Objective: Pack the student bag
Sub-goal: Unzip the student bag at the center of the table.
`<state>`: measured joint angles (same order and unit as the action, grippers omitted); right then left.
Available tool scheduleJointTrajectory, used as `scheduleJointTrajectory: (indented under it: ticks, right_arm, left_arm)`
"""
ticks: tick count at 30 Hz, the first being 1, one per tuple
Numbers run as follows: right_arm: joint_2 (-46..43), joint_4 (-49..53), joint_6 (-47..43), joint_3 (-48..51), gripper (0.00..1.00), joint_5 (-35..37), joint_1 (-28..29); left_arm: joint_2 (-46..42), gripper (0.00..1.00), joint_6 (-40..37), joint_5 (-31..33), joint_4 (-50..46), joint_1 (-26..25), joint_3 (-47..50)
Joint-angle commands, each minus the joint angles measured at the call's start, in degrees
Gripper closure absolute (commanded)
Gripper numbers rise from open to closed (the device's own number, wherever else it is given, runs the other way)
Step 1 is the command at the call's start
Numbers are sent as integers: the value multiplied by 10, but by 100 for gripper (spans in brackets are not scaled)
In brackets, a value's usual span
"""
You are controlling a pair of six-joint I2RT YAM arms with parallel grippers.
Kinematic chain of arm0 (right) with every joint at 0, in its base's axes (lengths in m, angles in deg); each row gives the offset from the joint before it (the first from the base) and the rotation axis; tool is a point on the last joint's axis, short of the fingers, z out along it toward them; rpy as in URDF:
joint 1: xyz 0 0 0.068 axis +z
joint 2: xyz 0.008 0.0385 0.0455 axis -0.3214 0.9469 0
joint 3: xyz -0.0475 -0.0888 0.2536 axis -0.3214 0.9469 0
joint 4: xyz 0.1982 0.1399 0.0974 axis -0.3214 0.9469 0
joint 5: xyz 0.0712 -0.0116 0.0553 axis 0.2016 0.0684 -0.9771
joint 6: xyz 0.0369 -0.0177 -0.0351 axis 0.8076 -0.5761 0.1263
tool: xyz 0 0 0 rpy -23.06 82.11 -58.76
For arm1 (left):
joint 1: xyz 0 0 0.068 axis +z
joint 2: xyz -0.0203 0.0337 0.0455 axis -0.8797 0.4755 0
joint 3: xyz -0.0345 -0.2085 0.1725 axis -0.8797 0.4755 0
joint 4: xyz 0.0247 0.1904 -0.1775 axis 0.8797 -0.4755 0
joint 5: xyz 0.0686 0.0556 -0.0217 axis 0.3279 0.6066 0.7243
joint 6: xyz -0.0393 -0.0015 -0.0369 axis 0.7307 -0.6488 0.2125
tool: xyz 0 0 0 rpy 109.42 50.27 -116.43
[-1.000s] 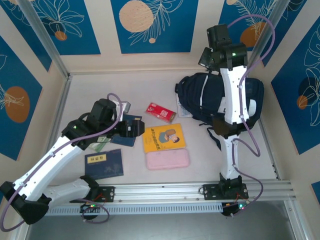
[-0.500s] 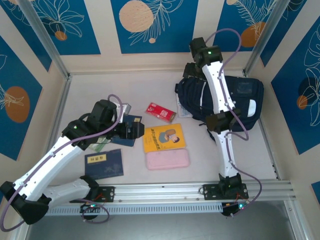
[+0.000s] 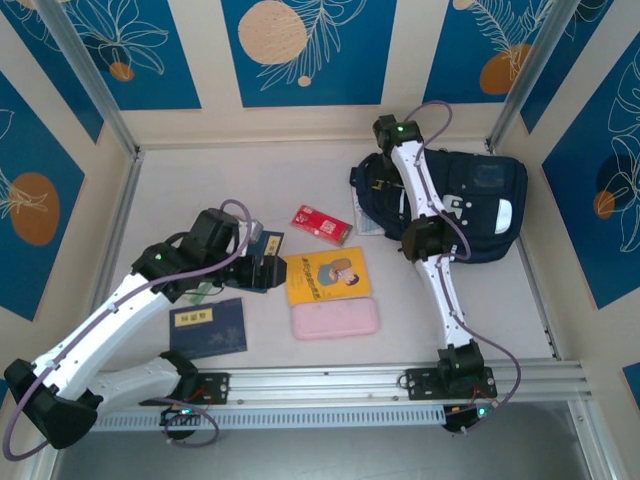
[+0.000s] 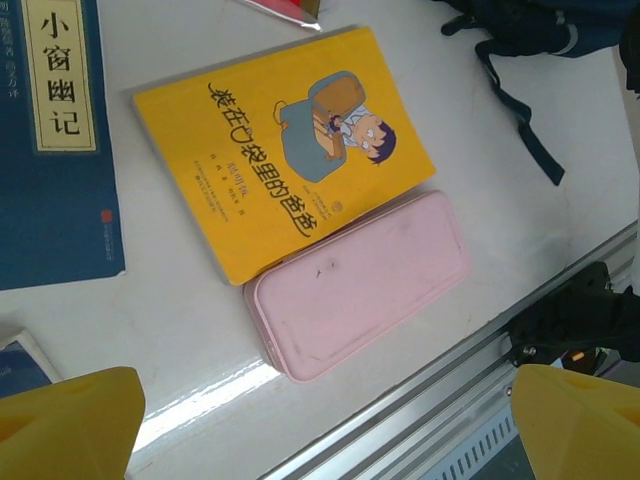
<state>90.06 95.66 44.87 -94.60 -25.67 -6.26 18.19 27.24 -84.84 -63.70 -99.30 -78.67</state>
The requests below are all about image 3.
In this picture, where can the small navy yellow-label book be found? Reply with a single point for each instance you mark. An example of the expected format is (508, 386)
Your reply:
(272, 245)

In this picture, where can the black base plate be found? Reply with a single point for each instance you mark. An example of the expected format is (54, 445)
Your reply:
(420, 384)
(217, 387)

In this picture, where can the aluminium corner post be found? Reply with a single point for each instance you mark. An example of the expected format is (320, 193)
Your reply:
(525, 75)
(95, 85)

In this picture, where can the black controller board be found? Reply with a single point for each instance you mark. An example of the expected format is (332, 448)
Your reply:
(180, 415)
(470, 419)

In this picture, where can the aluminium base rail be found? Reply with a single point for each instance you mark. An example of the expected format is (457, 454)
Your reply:
(320, 382)

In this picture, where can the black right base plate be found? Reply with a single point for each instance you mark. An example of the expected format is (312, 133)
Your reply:
(420, 384)

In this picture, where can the blue white tissue packet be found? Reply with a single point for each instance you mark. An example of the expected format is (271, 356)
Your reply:
(367, 227)

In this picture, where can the red rectangular box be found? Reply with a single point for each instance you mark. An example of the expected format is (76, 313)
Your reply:
(320, 225)

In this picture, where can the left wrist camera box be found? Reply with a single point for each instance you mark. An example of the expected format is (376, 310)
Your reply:
(252, 232)

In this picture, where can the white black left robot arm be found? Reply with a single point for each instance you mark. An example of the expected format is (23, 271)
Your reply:
(100, 325)

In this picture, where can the clear green plastic folder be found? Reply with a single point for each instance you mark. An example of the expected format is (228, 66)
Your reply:
(200, 294)

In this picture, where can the pink pencil case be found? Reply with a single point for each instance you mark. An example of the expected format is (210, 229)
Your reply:
(335, 320)

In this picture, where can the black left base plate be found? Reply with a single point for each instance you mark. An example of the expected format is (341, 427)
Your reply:
(217, 387)

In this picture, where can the navy blue student backpack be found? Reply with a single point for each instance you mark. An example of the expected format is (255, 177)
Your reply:
(480, 200)

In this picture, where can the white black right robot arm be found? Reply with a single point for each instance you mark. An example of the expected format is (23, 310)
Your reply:
(440, 280)

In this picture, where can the yellow illustrated book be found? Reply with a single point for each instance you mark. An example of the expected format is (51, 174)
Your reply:
(310, 290)

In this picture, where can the large navy yellow-label book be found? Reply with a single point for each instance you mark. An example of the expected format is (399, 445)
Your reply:
(210, 330)

